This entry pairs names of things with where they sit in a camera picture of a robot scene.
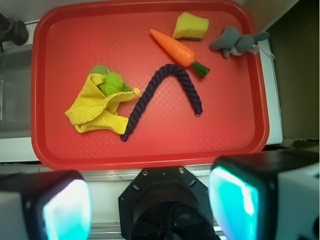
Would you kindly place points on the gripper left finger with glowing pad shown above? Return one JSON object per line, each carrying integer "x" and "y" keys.
{"x": 53, "y": 205}

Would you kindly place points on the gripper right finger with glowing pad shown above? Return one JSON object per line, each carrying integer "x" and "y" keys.
{"x": 270, "y": 195}

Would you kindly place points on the orange toy carrot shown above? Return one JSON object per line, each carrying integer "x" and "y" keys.
{"x": 179, "y": 52}

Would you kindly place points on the yellow cloth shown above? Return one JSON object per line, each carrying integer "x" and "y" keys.
{"x": 92, "y": 110}

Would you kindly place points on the red plastic tray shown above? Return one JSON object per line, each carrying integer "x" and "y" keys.
{"x": 70, "y": 40}

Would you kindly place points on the green fuzzy toy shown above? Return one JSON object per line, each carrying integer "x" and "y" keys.
{"x": 112, "y": 82}

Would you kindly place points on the grey plush mouse toy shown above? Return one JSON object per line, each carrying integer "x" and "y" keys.
{"x": 232, "y": 43}

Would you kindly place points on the dark object at top left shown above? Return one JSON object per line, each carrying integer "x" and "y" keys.
{"x": 12, "y": 31}

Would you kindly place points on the yellow sponge piece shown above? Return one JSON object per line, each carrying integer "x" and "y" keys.
{"x": 189, "y": 26}

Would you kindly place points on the black octagonal mount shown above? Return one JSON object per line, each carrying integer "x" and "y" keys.
{"x": 167, "y": 203}

